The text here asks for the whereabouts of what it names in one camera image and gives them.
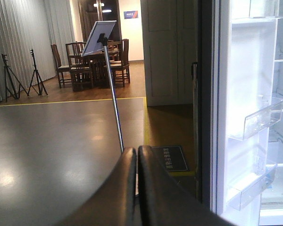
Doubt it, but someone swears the white fridge door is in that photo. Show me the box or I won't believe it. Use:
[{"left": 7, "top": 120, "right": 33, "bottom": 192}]
[{"left": 198, "top": 0, "right": 283, "bottom": 226}]

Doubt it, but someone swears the clear lower door bin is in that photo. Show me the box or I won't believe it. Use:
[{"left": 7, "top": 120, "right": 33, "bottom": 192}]
[{"left": 226, "top": 152, "right": 277, "bottom": 210}]

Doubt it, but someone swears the black floor label sign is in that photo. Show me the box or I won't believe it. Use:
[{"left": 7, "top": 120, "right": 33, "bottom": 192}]
[{"left": 151, "top": 145, "right": 189, "bottom": 172}]

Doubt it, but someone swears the blue wall sign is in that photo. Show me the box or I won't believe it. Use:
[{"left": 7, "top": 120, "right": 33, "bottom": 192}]
[{"left": 124, "top": 10, "right": 138, "bottom": 19}]

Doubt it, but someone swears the wooden chair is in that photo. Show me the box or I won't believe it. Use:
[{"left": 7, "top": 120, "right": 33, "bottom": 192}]
[{"left": 50, "top": 44, "right": 71, "bottom": 88}]

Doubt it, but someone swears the black tripod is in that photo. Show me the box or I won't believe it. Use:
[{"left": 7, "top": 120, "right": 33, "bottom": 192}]
[
  {"left": 1, "top": 53, "right": 29, "bottom": 102},
  {"left": 27, "top": 49, "right": 48, "bottom": 96}
]

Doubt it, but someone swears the clear door bin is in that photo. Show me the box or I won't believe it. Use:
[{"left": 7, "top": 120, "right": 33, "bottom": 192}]
[
  {"left": 226, "top": 152, "right": 277, "bottom": 210},
  {"left": 228, "top": 97, "right": 283, "bottom": 141}
]

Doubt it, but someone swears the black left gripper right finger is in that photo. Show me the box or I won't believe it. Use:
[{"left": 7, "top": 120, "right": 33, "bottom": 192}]
[{"left": 138, "top": 145, "right": 231, "bottom": 226}]

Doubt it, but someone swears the silver sign stand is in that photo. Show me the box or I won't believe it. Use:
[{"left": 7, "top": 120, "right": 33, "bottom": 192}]
[{"left": 81, "top": 20, "right": 124, "bottom": 153}]

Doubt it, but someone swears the white panelled cabinet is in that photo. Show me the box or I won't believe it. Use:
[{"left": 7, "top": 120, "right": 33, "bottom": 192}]
[{"left": 141, "top": 0, "right": 198, "bottom": 106}]

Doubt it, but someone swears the clear upper door bin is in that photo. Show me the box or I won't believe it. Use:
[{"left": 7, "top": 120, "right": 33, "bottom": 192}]
[{"left": 228, "top": 97, "right": 283, "bottom": 141}]

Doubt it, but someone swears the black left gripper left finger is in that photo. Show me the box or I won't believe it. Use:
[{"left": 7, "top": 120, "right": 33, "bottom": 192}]
[{"left": 56, "top": 147, "right": 137, "bottom": 226}]

